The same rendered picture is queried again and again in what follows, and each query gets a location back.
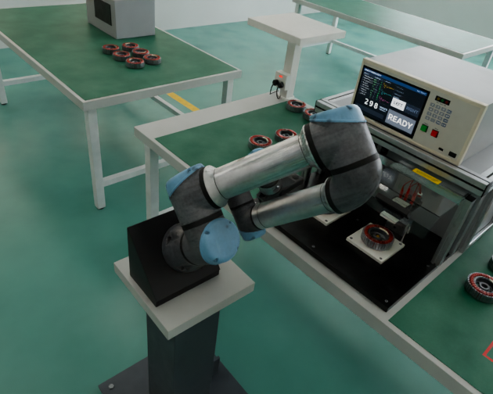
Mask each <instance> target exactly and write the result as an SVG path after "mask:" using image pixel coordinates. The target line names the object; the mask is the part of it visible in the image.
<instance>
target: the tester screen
mask: <svg viewBox="0 0 493 394"><path fill-rule="evenodd" d="M426 95H427V93H426V92H424V91H420V90H419V89H416V88H413V87H411V86H409V85H407V84H403V83H401V82H399V81H396V80H394V79H392V78H389V77H386V76H384V75H382V74H380V73H377V72H374V71H372V70H369V69H367V68H364V71H363V74H362V79H361V82H360V85H359V88H358V94H357V96H356V99H355V102H354V104H356V103H358V104H361V105H363V106H365V107H367V108H369V109H371V110H374V111H376V112H378V113H380V114H382V115H383V119H380V118H379V117H377V116H373V115H372V114H370V113H367V112H366V111H364V110H362V109H361V111H362V113H364V114H366V115H368V116H370V117H372V118H374V119H376V120H379V121H381V122H383V123H385V124H387V125H389V126H391V127H393V128H395V129H397V130H399V131H402V132H404V133H406V134H408V135H410V136H412V135H411V134H409V133H407V132H405V131H403V130H401V129H399V128H397V127H394V126H392V125H390V124H388V123H386V122H385V119H386V117H387V113H388V110H389V109H392V110H393V111H395V112H397V113H400V114H402V115H404V116H406V117H409V118H411V119H413V120H415V121H417V120H418V117H419V115H418V116H417V117H415V116H413V115H411V114H409V113H406V112H404V111H402V110H399V109H397V108H395V107H393V106H391V105H390V104H391V102H392V99H393V97H394V98H396V99H399V100H401V101H403V102H406V103H408V104H410V105H412V106H415V107H417V108H419V109H420V111H421V109H422V107H423V103H424V101H425V98H426ZM365 98H368V99H370V100H372V101H374V102H377V103H379V107H378V110H376V109H374V108H372V107H370V106H367V105H365V104H363V103H364V101H365ZM420 111H419V114H420Z"/></svg>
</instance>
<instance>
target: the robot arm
mask: <svg viewBox="0 0 493 394"><path fill-rule="evenodd" d="M309 118H310V119H309V121H310V123H308V124H305V125H304V126H303V127H302V130H301V132H300V133H299V134H297V135H295V136H293V137H291V138H287V139H286V140H284V141H281V142H278V143H276V144H274V145H271V146H269V147H267V148H265V149H263V148H258V149H254V150H252V152H251V153H249V154H248V156H244V157H243V158H240V159H237V160H235V161H233V162H231V163H227V164H225V165H224V166H221V167H218V168H215V167H213V166H206V167H205V166H204V165H203V164H202V163H198V164H196V165H194V166H192V167H190V168H188V169H186V170H183V171H182V172H180V173H179V174H176V175H175V176H173V177H172V178H171V179H170V180H168V182H167V183H166V189H167V193H168V196H169V197H168V198H169V200H171V204H172V206H173V207H174V210H175V213H176V215H177V217H178V220H179V223H178V224H175V225H173V226H172V227H170V228H169V229H168V230H167V232H166V234H165V235H164V238H163V241H162V253H163V256H164V259H165V261H166V262H167V264H168V265H169V266H170V267H171V268H172V269H174V270H176V271H178V272H182V273H189V272H193V271H196V270H199V269H200V268H201V267H203V266H204V265H218V264H221V263H225V262H227V261H229V260H230V259H231V258H233V257H234V255H235V254H236V252H237V250H238V248H239V241H240V238H239V233H240V234H241V236H242V238H243V240H244V241H251V240H254V239H256V238H260V237H261V236H262V235H264V234H265V233H266V230H265V228H269V227H274V226H278V225H281V224H287V223H290V222H294V221H297V220H303V219H306V218H309V217H315V216H318V215H322V214H324V213H330V212H334V213H337V214H342V213H347V212H351V211H352V210H355V209H357V208H358V207H360V206H361V205H363V204H364V203H365V202H367V201H368V200H369V199H370V198H371V196H372V195H373V194H374V192H375V191H376V189H377V188H378V186H379V184H380V181H381V177H382V173H383V166H382V162H381V159H380V157H379V155H378V152H377V150H376V146H375V144H374V142H373V139H372V136H371V134H370V132H369V128H368V126H367V123H366V122H367V121H366V120H365V118H364V116H363V114H362V111H361V109H360V108H359V107H358V106H357V105H355V104H350V105H346V106H341V107H337V108H334V109H329V110H326V111H323V112H320V113H316V114H313V115H310V117H309ZM310 167H315V168H317V169H319V170H323V169H325V168H329V170H330V172H331V174H332V177H328V178H327V179H326V181H325V183H323V184H318V185H316V186H313V187H310V188H306V189H303V190H300V191H298V192H294V193H291V194H288V195H286V193H287V192H289V191H291V190H293V189H295V188H296V187H298V186H300V185H302V184H303V182H304V178H303V177H301V176H300V175H298V174H296V173H297V172H300V171H302V170H306V169H307V168H310ZM281 178H282V179H281ZM255 188H259V190H260V191H259V192H258V193H257V194H256V196H257V198H258V202H257V204H256V205H255V202H254V199H253V197H252V195H251V193H250V190H253V189H255ZM227 203H228V205H229V209H230V210H231V212H232V215H233V217H234V220H235V222H236V225H237V227H236V225H234V223H233V222H231V221H230V220H228V219H226V218H225V217H224V215H223V212H222V211H221V208H222V207H224V206H226V204H227Z"/></svg>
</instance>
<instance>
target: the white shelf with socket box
mask: <svg viewBox="0 0 493 394"><path fill-rule="evenodd" d="M247 24H248V25H250V26H252V27H256V28H257V29H259V30H262V31H265V32H267V33H269V34H272V35H275V36H276V37H278V38H281V39H284V40H286V41H288V45H287V50H286V58H285V63H284V68H283V70H277V71H276V72H275V79H274V80H273V82H272V86H273V85H274V86H276V87H277V89H276V91H274V92H272V93H275V92H276V97H277V99H284V100H291V99H294V95H293V91H294V87H295V82H296V78H297V70H298V66H299V62H300V54H301V49H302V45H309V44H314V43H319V42H324V41H332V40H336V39H341V38H345V34H346V31H345V30H341V29H339V28H336V27H332V26H330V25H328V24H325V23H322V22H319V21H317V20H313V19H311V18H308V17H306V16H302V15H300V14H297V13H283V14H275V15H268V16H255V17H248V21H247ZM272 86H271V90H270V94H272V93H271V91H272ZM278 88H280V92H279V93H278V94H277V91H279V90H278Z"/></svg>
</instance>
